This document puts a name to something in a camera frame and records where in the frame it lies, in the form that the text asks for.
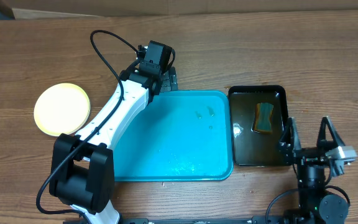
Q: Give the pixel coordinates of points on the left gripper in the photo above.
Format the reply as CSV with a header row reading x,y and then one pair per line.
x,y
170,78

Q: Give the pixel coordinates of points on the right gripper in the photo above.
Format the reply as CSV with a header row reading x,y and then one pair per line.
x,y
295,152

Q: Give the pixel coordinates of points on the green orange sponge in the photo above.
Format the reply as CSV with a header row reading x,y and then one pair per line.
x,y
263,118

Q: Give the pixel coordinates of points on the yellow plate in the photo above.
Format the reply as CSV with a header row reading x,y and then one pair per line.
x,y
62,108

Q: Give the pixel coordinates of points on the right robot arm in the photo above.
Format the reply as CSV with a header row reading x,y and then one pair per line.
x,y
319,202

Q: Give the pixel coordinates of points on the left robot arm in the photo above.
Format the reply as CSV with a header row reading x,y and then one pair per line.
x,y
82,171

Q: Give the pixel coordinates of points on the blue plastic tray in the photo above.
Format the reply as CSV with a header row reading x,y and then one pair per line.
x,y
180,136

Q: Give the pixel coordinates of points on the black water tray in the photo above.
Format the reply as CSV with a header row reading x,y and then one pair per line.
x,y
251,148

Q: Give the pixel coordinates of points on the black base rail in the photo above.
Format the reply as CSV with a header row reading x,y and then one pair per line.
x,y
259,219

